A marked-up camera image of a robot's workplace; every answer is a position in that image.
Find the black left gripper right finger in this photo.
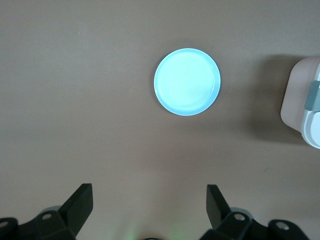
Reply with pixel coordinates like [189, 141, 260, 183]
[202, 184, 309, 240]

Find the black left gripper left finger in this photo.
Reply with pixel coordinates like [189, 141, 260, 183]
[0, 183, 94, 240]

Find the white lidded storage box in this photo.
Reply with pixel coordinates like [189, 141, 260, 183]
[280, 56, 320, 150]

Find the light blue plate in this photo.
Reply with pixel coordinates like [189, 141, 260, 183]
[153, 48, 222, 117]

